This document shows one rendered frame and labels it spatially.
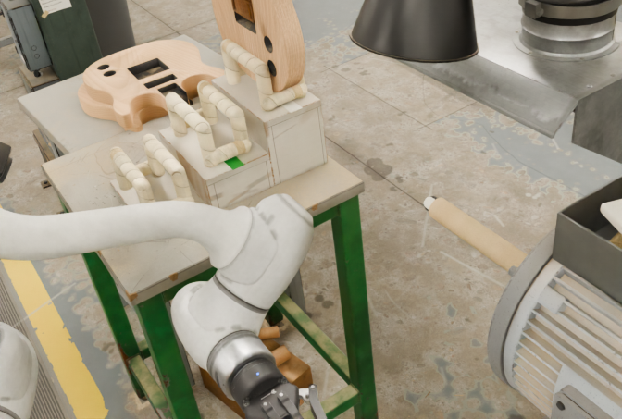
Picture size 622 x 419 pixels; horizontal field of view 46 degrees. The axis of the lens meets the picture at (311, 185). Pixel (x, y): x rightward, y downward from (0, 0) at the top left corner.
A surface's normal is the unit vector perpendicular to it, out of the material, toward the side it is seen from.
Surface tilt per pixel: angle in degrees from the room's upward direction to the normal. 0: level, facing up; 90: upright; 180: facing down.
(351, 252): 90
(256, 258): 71
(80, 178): 0
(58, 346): 0
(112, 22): 93
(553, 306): 46
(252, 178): 90
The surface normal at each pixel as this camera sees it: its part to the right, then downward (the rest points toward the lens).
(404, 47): -0.27, 0.18
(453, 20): 0.46, 0.20
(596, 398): -0.82, 0.11
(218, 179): 0.53, 0.45
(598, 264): -0.83, 0.40
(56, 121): -0.11, -0.80
